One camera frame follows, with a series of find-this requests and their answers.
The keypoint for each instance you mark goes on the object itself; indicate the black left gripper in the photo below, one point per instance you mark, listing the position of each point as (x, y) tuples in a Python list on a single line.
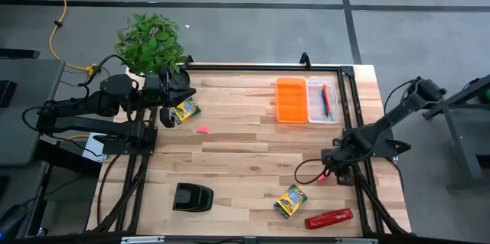
[(157, 89)]

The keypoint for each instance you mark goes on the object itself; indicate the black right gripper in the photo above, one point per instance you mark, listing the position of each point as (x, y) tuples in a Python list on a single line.
[(338, 158)]

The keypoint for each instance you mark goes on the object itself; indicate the pink highlighter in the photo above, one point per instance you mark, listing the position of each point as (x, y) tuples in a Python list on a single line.
[(321, 177)]

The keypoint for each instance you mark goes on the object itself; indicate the yellow green crayon box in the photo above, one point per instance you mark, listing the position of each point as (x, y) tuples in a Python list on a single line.
[(290, 201), (187, 111)]

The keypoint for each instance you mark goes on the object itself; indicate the pink eraser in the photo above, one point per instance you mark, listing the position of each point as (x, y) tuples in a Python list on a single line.
[(203, 129)]

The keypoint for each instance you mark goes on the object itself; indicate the blue pen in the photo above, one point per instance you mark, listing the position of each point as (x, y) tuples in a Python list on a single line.
[(326, 111)]

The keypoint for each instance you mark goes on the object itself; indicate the clear plastic pencil box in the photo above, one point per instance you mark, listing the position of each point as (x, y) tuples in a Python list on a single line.
[(315, 102)]

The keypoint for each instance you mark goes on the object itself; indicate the orange pencil box lid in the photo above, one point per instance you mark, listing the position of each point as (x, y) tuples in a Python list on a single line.
[(291, 100)]

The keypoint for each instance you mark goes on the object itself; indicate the orange marker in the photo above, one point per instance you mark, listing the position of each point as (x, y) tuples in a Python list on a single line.
[(325, 90)]

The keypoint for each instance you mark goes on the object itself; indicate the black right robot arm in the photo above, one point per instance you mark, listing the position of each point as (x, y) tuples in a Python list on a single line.
[(386, 127)]

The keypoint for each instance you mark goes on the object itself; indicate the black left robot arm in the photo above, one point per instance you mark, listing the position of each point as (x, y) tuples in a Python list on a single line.
[(76, 108)]

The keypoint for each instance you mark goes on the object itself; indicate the black plant pot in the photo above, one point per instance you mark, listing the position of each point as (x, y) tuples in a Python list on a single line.
[(183, 77)]

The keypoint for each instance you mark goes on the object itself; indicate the red stapler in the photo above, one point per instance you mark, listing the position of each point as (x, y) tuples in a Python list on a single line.
[(329, 219)]

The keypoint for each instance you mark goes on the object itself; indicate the green leafy plant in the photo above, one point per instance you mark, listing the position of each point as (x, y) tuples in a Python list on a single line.
[(151, 45)]

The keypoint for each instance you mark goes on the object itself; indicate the white paper sheet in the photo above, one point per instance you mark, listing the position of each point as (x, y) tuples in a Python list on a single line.
[(93, 153)]

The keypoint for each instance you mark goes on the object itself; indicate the dark metal cart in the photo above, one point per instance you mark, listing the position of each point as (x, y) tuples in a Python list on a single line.
[(465, 148)]

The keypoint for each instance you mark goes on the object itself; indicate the grey side table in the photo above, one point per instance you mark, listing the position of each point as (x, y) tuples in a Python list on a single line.
[(19, 133)]

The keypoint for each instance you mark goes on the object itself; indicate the black flat bar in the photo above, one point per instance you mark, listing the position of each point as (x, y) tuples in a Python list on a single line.
[(19, 53)]

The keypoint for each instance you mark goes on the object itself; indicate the black device on side table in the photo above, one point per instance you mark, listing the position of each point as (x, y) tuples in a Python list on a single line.
[(7, 93)]

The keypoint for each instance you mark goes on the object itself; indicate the green object on cart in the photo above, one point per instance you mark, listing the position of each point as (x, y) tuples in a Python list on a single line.
[(487, 95)]

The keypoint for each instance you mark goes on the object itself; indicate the black computer mouse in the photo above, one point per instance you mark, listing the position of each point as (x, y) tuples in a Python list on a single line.
[(11, 221)]

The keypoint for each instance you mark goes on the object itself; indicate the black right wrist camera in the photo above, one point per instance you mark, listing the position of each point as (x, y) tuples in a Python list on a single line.
[(344, 178)]

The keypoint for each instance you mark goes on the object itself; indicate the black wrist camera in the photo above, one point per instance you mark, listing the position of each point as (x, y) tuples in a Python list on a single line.
[(344, 178), (167, 119)]

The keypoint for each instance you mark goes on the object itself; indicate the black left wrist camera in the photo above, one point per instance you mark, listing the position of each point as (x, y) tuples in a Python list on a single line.
[(167, 119)]

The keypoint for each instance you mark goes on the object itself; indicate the black frame clamp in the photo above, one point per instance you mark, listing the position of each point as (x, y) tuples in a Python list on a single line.
[(305, 61), (189, 59)]

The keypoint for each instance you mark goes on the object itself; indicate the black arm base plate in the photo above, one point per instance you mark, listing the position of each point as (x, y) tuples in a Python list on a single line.
[(126, 148), (384, 153)]

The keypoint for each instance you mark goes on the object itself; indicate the silver rail bracket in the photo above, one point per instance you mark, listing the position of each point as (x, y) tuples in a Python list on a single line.
[(356, 241), (141, 239)]

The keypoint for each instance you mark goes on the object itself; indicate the black aluminium table frame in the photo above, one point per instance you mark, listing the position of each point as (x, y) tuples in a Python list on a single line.
[(249, 67)]

